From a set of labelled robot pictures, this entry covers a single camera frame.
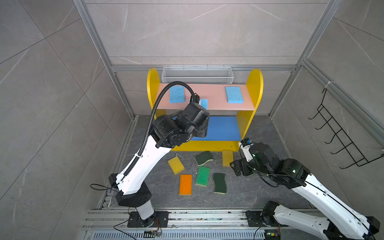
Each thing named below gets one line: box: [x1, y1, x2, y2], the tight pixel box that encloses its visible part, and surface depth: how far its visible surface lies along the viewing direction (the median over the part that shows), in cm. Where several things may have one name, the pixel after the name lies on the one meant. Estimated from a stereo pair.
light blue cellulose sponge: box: [225, 86, 244, 104], surface depth 74 cm
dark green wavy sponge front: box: [213, 172, 227, 194], surface depth 85 cm
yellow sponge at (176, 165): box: [167, 156, 185, 175], surface depth 93 cm
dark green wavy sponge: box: [194, 150, 214, 166], surface depth 97 cm
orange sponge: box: [179, 174, 193, 196], surface depth 86 cm
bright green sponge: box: [195, 166, 211, 187], surface depth 89 cm
